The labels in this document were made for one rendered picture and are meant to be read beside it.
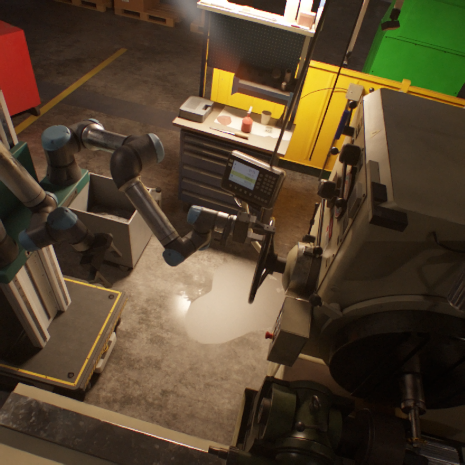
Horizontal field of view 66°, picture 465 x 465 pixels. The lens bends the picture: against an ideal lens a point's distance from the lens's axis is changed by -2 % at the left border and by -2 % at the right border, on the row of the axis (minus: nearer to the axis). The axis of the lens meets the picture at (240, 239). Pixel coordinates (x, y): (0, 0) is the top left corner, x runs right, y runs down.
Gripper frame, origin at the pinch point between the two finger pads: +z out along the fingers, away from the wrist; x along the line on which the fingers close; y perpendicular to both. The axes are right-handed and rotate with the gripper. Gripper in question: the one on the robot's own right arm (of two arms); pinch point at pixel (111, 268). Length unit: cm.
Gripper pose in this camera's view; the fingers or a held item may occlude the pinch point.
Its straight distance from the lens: 143.4
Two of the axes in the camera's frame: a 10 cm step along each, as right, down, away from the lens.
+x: -0.7, 8.0, -5.9
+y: -9.6, 1.0, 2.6
